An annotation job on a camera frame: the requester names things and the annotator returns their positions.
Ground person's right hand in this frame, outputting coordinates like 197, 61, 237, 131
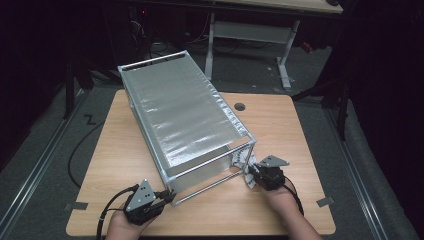
262, 184, 302, 218

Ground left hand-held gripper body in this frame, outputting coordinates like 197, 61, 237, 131
122, 178, 167, 227

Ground black floor cable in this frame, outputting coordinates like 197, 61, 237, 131
67, 120, 106, 189

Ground desk with white metal legs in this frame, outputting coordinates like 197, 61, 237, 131
202, 0, 344, 91

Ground grey tape strip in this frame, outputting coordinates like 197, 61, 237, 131
63, 201, 90, 212
315, 196, 336, 208

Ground left hand-held gripper black cable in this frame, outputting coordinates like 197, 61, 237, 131
95, 184, 140, 240

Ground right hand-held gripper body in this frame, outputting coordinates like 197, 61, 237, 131
252, 154, 291, 192

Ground person's left hand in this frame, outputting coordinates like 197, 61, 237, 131
105, 207, 158, 240

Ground hand-held gripper black cable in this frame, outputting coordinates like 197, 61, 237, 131
282, 175, 306, 218
95, 184, 140, 240

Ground right hand-held gripper black cable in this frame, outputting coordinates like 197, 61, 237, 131
282, 175, 306, 218

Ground bundle of black cables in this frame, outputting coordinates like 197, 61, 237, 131
137, 41, 176, 68

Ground metal floor rail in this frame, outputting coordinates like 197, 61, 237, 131
0, 88, 86, 232
323, 107, 390, 240

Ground grey two-tier metal rack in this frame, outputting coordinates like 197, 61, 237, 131
117, 49, 258, 206

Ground dark computer tower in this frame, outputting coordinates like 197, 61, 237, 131
127, 5, 152, 68

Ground black metal stand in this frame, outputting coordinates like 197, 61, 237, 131
62, 57, 125, 121
294, 75, 352, 142

